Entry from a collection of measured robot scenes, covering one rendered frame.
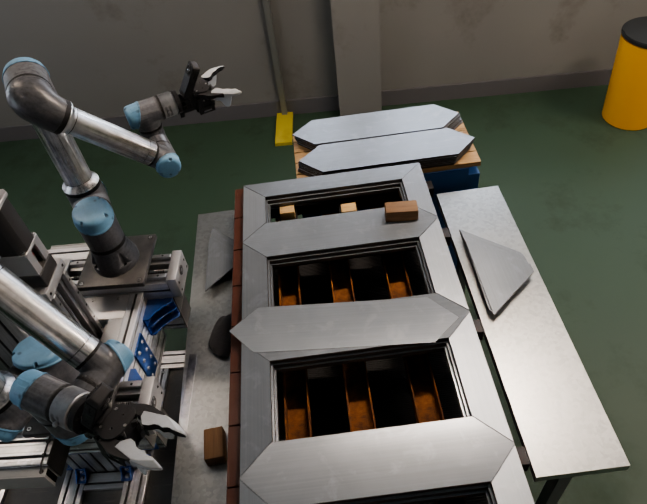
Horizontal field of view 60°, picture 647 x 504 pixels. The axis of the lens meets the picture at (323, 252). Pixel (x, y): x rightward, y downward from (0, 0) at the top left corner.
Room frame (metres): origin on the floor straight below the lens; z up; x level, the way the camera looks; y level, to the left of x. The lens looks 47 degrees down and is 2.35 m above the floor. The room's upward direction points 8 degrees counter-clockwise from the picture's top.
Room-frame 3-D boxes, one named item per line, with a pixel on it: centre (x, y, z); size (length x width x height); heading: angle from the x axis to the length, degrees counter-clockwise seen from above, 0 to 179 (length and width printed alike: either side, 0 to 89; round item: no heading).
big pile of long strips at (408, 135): (2.07, -0.33, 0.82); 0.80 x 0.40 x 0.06; 89
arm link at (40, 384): (0.59, 0.57, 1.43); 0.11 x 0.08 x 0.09; 59
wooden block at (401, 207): (1.53, -0.31, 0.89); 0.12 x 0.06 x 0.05; 84
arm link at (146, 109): (1.55, 0.49, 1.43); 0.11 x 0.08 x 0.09; 111
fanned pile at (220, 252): (1.62, 0.41, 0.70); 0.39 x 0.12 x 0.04; 179
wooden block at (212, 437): (0.80, 0.42, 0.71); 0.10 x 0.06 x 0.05; 3
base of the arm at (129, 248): (1.33, 0.68, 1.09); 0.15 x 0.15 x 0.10
